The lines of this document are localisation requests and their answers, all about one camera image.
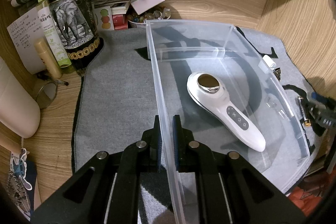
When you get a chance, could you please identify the green white spray bottle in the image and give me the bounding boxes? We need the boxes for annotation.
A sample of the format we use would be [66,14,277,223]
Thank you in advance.
[37,0,71,69]

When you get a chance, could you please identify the clear plastic storage bin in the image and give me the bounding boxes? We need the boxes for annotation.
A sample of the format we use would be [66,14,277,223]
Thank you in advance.
[146,20,310,223]

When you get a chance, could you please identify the black gold lipstick tube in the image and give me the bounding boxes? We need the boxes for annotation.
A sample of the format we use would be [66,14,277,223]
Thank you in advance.
[297,97,311,127]

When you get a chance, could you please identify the white handwritten paper note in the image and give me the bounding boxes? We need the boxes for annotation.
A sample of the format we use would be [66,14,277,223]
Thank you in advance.
[7,7,46,75]

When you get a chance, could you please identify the red small box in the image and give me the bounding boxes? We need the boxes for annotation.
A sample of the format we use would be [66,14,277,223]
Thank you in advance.
[112,14,128,30]

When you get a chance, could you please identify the white handheld massager device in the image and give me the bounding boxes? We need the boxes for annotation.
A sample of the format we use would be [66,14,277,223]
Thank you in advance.
[186,72,266,152]

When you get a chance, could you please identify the grey mat with black letters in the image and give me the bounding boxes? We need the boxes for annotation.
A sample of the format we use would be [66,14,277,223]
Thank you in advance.
[73,27,321,223]

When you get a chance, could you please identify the beige cylindrical container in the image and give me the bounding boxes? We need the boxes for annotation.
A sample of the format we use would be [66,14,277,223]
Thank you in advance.
[0,60,41,138]

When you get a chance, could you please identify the yellow lip balm tube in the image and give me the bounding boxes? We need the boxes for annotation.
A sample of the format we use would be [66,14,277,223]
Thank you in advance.
[34,38,63,79]

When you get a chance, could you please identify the white folded card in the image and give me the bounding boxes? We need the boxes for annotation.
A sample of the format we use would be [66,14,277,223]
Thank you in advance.
[130,0,165,15]

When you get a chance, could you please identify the round wire-frame eyeglasses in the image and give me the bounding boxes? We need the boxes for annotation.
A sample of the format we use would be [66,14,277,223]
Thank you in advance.
[33,74,69,109]

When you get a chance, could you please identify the fruit picture card box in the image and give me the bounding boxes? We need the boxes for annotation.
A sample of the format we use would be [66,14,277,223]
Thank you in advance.
[94,6,114,31]

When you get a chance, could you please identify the bowl of glass marbles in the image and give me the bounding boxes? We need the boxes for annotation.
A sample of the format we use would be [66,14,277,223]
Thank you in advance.
[126,6,171,28]

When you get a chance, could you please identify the orange cloth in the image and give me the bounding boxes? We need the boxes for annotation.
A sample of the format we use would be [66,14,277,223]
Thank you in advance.
[288,172,335,217]

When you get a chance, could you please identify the dark elephant label bottle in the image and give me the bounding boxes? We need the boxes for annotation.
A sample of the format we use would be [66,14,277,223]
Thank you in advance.
[48,0,104,71]

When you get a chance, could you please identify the white power adapter plug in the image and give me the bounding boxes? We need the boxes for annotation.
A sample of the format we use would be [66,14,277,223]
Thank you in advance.
[262,55,276,70]

